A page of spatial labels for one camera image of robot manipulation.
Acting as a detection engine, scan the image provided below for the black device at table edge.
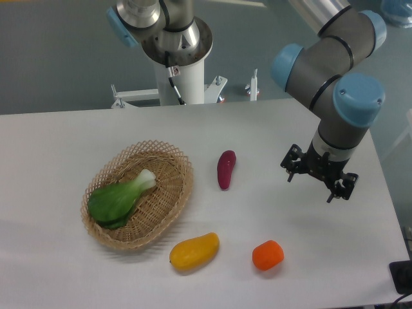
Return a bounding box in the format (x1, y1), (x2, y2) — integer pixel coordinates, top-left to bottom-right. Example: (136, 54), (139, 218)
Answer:
(389, 260), (411, 294)

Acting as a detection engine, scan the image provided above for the blue object top right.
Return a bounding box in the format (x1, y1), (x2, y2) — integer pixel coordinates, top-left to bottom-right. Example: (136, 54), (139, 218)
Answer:
(380, 0), (411, 28)

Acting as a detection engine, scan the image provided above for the woven bamboo basket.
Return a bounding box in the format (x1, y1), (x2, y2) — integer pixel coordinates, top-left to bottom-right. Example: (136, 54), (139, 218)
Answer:
(80, 139), (194, 251)

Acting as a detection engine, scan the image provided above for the purple sweet potato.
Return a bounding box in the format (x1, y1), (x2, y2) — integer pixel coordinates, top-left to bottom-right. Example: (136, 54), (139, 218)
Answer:
(216, 150), (236, 191)

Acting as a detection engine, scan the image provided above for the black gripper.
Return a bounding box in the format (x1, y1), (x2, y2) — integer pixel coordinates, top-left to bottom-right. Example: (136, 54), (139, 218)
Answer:
(280, 144), (359, 203)

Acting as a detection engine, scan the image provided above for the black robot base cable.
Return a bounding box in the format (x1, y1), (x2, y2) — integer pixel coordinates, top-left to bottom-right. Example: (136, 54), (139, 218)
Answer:
(164, 50), (187, 106)

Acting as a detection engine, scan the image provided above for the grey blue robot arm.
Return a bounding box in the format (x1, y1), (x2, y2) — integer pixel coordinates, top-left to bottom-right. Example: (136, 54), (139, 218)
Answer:
(106, 1), (386, 200)

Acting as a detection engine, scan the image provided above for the green bok choy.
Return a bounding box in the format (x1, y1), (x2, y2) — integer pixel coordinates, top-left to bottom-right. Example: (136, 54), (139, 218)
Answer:
(88, 169), (156, 230)

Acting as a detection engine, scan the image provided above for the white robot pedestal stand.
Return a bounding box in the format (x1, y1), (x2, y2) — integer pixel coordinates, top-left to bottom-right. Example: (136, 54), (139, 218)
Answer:
(110, 57), (261, 109)

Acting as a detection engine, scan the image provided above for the yellow mango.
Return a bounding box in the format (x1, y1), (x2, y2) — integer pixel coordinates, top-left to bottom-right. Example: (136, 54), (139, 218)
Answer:
(169, 232), (220, 272)

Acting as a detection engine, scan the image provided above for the orange fruit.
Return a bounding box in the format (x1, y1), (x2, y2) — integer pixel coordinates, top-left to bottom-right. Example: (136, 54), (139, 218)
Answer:
(252, 240), (285, 271)

